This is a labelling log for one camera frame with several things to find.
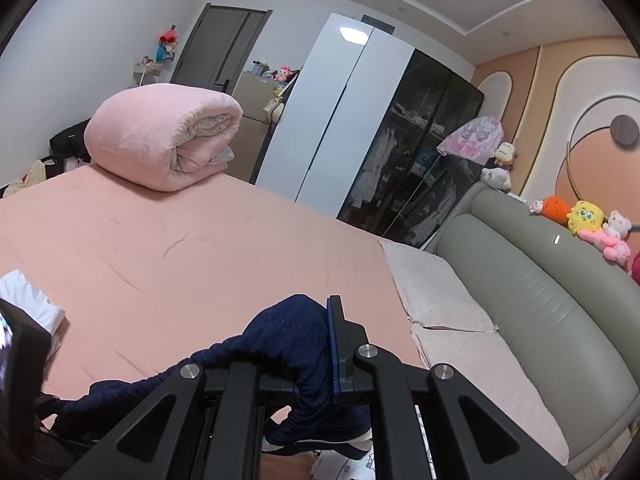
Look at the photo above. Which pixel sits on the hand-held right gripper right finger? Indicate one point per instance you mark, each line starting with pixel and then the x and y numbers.
pixel 334 350

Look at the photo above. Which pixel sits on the white shelf rack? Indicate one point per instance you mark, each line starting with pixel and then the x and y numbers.
pixel 145 72

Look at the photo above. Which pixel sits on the dark grey door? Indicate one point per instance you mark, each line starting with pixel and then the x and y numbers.
pixel 215 45

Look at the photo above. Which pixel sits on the beige hanging tote bag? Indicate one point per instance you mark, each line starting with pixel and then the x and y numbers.
pixel 275 107

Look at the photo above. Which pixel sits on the yellow sponge plush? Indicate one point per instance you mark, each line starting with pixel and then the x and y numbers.
pixel 586 217

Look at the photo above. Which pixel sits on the pink bear plush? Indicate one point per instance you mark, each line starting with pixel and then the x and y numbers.
pixel 612 240

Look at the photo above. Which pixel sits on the beige cabinet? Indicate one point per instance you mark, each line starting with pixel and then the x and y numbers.
pixel 255 100

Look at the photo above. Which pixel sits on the rolled pink blanket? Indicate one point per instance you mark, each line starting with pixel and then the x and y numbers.
pixel 145 130

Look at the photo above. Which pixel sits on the small pink plush toy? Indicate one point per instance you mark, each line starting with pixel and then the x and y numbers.
pixel 283 73

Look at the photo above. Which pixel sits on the ceiling air vent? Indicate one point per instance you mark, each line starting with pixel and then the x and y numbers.
pixel 377 23

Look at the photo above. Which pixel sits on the red plush toy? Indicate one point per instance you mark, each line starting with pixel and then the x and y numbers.
pixel 169 42

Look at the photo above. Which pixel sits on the black bag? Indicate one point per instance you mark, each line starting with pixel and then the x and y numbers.
pixel 70 140

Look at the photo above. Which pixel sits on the pink printed hanging garment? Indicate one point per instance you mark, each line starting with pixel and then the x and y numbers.
pixel 472 140

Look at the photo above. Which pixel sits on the bed with pink sheet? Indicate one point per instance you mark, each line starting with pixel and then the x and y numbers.
pixel 200 240

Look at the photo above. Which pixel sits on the small white bunny plush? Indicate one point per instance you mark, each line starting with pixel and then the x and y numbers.
pixel 536 207

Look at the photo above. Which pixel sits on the heap of clothes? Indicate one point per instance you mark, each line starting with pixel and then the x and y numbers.
pixel 27 177

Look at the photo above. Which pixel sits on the grey-green padded headboard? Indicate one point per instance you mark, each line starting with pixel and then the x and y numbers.
pixel 525 280

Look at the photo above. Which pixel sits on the white cloth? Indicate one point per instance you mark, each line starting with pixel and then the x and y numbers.
pixel 30 295

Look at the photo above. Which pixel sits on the yellow and white plush toy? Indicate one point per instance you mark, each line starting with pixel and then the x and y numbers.
pixel 504 154

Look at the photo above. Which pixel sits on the white wardrobe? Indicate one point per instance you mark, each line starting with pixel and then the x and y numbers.
pixel 330 110

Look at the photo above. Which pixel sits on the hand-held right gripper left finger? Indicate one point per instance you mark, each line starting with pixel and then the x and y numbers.
pixel 240 385

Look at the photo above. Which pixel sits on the orange carrot plush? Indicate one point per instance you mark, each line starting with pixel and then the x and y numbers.
pixel 556 210

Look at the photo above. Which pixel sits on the pink dotted pillow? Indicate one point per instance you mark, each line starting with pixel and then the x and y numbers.
pixel 435 285
pixel 480 375

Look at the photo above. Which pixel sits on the navy blue white-striped garment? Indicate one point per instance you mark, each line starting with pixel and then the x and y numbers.
pixel 285 330

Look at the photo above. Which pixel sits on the round brown wall knob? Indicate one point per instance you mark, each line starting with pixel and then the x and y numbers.
pixel 625 130

